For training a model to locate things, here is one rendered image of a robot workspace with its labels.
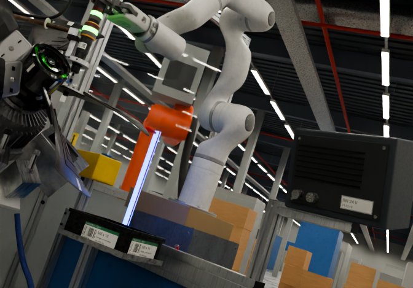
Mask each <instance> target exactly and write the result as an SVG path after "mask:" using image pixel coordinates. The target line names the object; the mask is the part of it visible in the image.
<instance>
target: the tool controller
mask: <svg viewBox="0 0 413 288"><path fill-rule="evenodd" d="M412 199H413V141H410V140H407V139H401V138H393V137H385V136H373V135H366V134H355V133H342V132H335V131H323V130H311V129H305V128H295V130H294V137H293V146H292V152H291V161H290V166H289V176H288V185H287V190H286V199H285V206H286V207H288V208H293V209H298V210H301V211H306V212H311V213H314V214H319V215H322V216H326V217H332V218H335V219H340V220H344V221H347V222H353V223H356V224H360V225H365V226H368V227H373V228H378V229H381V230H395V229H404V228H409V222H410V217H411V208H412Z"/></svg>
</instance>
